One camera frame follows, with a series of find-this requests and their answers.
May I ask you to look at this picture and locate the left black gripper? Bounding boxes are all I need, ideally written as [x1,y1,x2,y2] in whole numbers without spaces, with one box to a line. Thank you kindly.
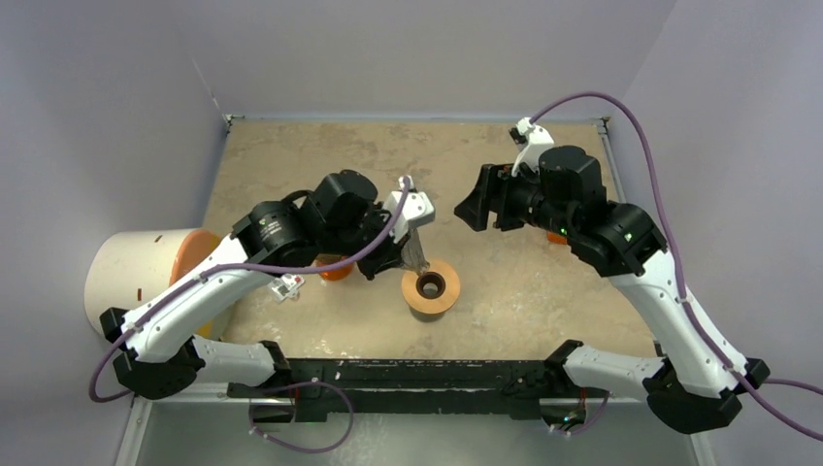
[321,201,412,281]

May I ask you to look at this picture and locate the orange glass carafe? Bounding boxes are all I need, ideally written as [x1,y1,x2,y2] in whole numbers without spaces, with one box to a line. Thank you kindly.
[314,254,354,282]

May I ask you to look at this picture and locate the light wooden dripper ring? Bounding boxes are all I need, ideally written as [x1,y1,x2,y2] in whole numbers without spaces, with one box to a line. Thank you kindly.
[401,258,462,316]

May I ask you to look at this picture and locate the smoked glass dripper cone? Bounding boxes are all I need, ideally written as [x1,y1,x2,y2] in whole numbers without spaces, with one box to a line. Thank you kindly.
[401,228,430,276]

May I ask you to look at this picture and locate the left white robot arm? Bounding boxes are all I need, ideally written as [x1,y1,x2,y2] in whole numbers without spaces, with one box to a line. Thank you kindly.
[100,170,436,400]

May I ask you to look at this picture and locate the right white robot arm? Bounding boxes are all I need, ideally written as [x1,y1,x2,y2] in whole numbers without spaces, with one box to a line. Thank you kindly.
[454,146,770,434]

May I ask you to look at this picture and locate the coffee filter package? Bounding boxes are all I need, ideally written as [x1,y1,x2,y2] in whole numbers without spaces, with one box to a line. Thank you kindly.
[546,231,568,246]

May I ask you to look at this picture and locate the white cylinder with orange lid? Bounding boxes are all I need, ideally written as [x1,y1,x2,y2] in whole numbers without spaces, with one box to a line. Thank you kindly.
[83,228,220,335]

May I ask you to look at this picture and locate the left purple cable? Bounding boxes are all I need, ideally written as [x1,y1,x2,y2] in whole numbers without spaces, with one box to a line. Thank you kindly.
[88,177,414,405]

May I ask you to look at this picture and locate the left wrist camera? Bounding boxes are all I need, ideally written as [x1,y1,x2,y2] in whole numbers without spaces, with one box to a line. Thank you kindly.
[383,176,436,244]

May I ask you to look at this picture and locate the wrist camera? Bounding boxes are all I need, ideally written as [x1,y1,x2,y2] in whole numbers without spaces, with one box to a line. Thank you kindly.
[510,117,555,177]
[383,176,436,244]

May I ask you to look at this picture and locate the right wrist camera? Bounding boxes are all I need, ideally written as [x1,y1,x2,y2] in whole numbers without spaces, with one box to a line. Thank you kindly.
[510,117,555,177]

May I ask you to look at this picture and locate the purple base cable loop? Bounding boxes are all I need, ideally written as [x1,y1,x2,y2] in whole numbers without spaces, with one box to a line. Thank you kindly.
[247,381,355,454]

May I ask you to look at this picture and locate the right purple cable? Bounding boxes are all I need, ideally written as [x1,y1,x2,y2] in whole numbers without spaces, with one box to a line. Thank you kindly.
[528,91,823,444]

